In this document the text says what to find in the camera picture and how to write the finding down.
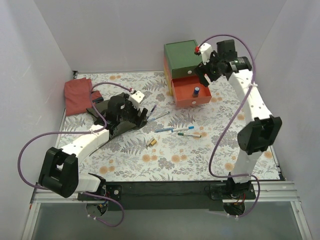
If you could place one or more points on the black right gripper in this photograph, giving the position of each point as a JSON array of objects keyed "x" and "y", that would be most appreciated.
[{"x": 207, "y": 70}]

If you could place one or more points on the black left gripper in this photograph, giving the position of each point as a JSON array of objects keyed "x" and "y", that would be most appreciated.
[{"x": 135, "y": 116}]

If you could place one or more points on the blue long nib marker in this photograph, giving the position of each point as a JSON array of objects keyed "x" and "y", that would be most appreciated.
[{"x": 158, "y": 117}]

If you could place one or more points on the small blue cylinder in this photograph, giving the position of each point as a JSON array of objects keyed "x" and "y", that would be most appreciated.
[{"x": 195, "y": 93}]

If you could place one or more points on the tan eraser block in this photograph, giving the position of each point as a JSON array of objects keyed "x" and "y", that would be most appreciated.
[{"x": 151, "y": 142}]

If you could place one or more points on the red drawer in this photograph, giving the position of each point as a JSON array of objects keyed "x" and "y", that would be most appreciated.
[{"x": 183, "y": 89}]

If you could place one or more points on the green red yellow drawer box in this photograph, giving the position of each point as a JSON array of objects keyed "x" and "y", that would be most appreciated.
[{"x": 179, "y": 61}]

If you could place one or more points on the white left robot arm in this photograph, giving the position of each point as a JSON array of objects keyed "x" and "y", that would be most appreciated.
[{"x": 60, "y": 169}]

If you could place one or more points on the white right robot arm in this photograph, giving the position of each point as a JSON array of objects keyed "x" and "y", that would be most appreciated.
[{"x": 261, "y": 127}]

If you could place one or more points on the purple pen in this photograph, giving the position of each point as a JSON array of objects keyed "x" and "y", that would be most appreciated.
[{"x": 151, "y": 111}]

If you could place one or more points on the light blue pen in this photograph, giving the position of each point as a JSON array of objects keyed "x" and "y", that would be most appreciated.
[{"x": 163, "y": 130}]

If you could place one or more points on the white marker green cap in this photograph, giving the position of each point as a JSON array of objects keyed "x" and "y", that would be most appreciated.
[{"x": 189, "y": 135}]

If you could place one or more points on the floral table mat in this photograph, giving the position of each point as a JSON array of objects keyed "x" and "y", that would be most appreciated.
[{"x": 174, "y": 157}]

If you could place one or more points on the dark green cloth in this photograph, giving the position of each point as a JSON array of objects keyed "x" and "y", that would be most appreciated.
[{"x": 99, "y": 115}]

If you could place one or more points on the white marker blue cap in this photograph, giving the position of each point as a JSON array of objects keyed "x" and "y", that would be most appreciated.
[{"x": 175, "y": 130}]

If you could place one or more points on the red cloth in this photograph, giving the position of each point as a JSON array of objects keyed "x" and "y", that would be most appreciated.
[{"x": 76, "y": 93}]

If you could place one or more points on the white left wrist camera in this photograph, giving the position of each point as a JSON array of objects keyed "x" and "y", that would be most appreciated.
[{"x": 136, "y": 99}]

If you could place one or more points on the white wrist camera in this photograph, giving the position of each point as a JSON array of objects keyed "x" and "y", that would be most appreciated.
[
  {"x": 204, "y": 50},
  {"x": 136, "y": 99}
]

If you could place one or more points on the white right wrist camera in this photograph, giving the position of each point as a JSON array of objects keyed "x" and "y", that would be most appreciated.
[{"x": 204, "y": 50}]

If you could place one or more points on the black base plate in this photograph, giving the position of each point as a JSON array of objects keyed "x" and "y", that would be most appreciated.
[{"x": 172, "y": 195}]

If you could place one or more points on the aluminium front rail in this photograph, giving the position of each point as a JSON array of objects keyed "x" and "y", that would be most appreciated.
[{"x": 192, "y": 210}]

